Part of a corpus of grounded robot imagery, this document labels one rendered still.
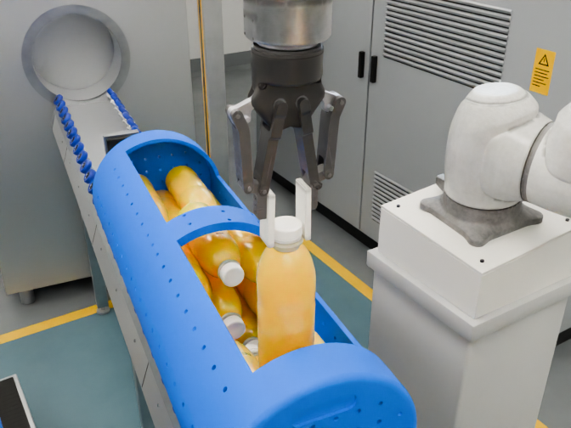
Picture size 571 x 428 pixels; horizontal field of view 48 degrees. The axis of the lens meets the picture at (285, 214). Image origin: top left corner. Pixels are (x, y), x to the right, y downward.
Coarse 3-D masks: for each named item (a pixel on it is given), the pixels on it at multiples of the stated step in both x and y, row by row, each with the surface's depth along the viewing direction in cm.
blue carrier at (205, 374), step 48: (144, 144) 139; (192, 144) 144; (96, 192) 140; (144, 192) 121; (144, 240) 111; (144, 288) 105; (192, 288) 95; (192, 336) 88; (336, 336) 103; (192, 384) 84; (240, 384) 78; (288, 384) 75; (336, 384) 75; (384, 384) 79
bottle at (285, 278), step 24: (264, 264) 77; (288, 264) 76; (312, 264) 78; (264, 288) 78; (288, 288) 77; (312, 288) 79; (264, 312) 80; (288, 312) 78; (312, 312) 81; (264, 336) 81; (288, 336) 80; (312, 336) 83; (264, 360) 83
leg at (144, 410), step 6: (138, 384) 187; (138, 390) 188; (138, 396) 190; (138, 402) 193; (144, 402) 190; (144, 408) 192; (144, 414) 193; (144, 420) 194; (150, 420) 195; (144, 426) 195; (150, 426) 196
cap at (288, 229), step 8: (288, 216) 78; (280, 224) 76; (288, 224) 76; (296, 224) 76; (280, 232) 75; (288, 232) 75; (296, 232) 75; (280, 240) 76; (288, 240) 76; (296, 240) 76
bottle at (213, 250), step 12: (192, 204) 122; (204, 204) 123; (192, 240) 115; (204, 240) 112; (216, 240) 111; (228, 240) 111; (192, 252) 116; (204, 252) 110; (216, 252) 109; (228, 252) 109; (204, 264) 110; (216, 264) 109; (216, 276) 110
